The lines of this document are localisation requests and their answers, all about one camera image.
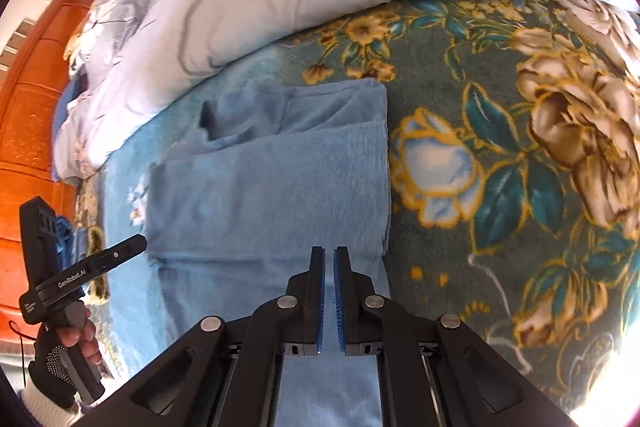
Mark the person's left forearm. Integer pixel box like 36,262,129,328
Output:
20,379,83,427

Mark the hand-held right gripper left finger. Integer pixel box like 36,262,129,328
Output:
87,246,327,427

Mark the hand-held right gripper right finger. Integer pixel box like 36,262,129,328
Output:
334,246,578,427

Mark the blue fleece garment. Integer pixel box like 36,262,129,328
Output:
145,78,392,427

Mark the teal floral blanket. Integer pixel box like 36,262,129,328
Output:
70,0,640,427

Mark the person's left hand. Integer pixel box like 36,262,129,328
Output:
27,307,103,410

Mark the wooden headboard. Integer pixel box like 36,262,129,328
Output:
0,0,98,343

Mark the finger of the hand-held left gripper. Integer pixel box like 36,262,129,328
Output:
100,234,148,273

